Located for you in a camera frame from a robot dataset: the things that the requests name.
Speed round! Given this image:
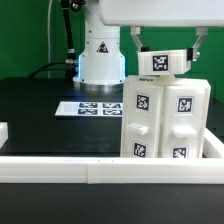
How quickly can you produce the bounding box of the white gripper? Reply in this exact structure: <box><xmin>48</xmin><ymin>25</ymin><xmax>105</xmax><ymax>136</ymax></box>
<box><xmin>99</xmin><ymin>0</ymin><xmax>224</xmax><ymax>61</ymax></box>

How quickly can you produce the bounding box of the white cabinet top box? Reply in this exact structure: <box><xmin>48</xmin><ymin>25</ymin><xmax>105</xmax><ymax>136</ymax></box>
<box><xmin>138</xmin><ymin>49</ymin><xmax>191</xmax><ymax>76</ymax></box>

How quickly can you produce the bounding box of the white cabinet body box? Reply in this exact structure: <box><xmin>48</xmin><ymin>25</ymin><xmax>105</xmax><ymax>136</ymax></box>
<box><xmin>121</xmin><ymin>76</ymin><xmax>210</xmax><ymax>158</ymax></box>

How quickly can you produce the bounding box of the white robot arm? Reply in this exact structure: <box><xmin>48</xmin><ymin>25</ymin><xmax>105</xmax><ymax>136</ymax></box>
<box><xmin>59</xmin><ymin>0</ymin><xmax>224</xmax><ymax>89</ymax></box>

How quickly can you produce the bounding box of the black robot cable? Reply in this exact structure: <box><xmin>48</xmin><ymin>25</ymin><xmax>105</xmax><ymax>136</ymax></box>
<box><xmin>27</xmin><ymin>0</ymin><xmax>87</xmax><ymax>80</ymax></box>

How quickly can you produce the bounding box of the white marker base plate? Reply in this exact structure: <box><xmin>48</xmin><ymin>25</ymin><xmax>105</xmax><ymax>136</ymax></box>
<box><xmin>55</xmin><ymin>101</ymin><xmax>123</xmax><ymax>117</ymax></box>

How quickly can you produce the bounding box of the white thin cable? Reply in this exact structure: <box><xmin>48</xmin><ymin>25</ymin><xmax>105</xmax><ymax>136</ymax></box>
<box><xmin>47</xmin><ymin>0</ymin><xmax>54</xmax><ymax>80</ymax></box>

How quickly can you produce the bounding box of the white table border frame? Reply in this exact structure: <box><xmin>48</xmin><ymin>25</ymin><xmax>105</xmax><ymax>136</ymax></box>
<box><xmin>0</xmin><ymin>131</ymin><xmax>224</xmax><ymax>184</ymax></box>

